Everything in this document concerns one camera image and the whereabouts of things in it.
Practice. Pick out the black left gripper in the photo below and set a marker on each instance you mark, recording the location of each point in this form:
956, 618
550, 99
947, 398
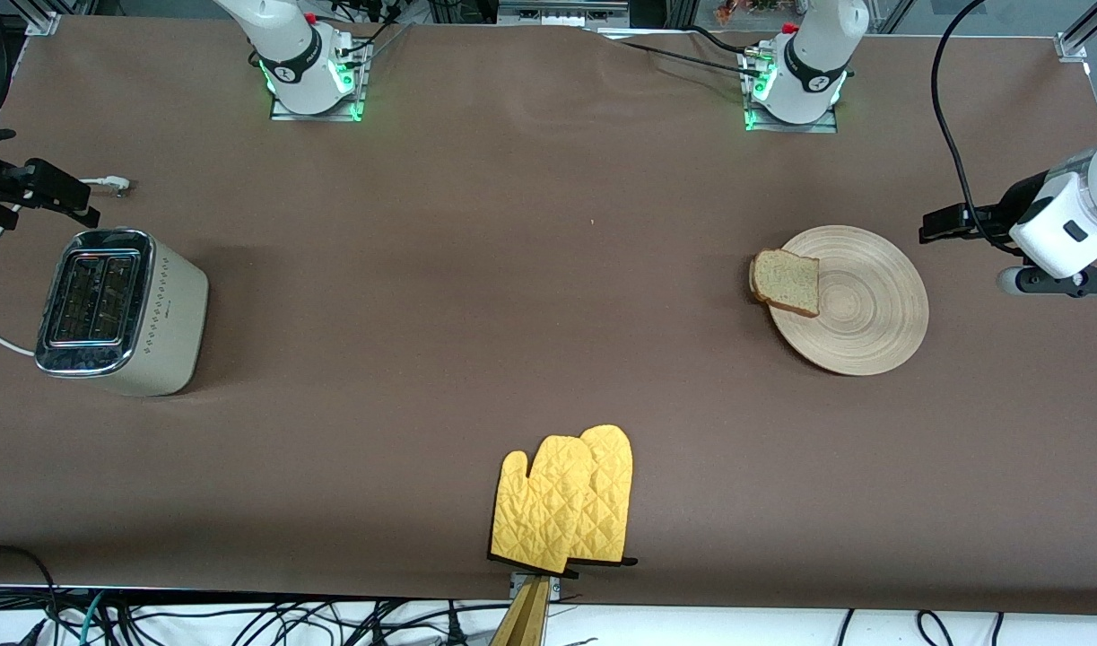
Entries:
996, 215

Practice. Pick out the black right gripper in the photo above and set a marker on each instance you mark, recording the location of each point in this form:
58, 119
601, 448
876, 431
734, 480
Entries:
1, 184

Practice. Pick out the round wooden plate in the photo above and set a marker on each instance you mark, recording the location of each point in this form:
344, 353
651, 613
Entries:
871, 305

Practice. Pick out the brown bread slice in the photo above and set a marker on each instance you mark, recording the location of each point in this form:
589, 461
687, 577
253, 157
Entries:
786, 281

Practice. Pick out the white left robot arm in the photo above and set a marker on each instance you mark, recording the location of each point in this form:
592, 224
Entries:
808, 54

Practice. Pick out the cream and chrome toaster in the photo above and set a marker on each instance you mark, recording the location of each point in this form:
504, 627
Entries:
126, 314

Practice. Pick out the yellow quilted oven mitt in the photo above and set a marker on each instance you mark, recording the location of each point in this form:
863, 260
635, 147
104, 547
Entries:
613, 493
539, 511

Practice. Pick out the brown table cover sheet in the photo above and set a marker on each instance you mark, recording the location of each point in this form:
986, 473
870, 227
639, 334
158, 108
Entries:
512, 269

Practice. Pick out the grey metal box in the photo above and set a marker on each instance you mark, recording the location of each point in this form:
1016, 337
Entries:
557, 13

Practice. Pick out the wooden beam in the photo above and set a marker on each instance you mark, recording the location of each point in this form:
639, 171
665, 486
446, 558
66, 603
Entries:
523, 624

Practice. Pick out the aluminium frame profile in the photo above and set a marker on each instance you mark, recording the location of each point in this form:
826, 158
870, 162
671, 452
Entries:
59, 13
1086, 31

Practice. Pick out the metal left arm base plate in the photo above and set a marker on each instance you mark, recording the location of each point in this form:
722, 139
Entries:
786, 127

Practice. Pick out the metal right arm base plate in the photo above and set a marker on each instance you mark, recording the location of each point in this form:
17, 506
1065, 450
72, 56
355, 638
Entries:
361, 94

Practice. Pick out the small metal bracket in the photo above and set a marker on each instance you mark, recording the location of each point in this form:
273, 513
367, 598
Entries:
555, 588

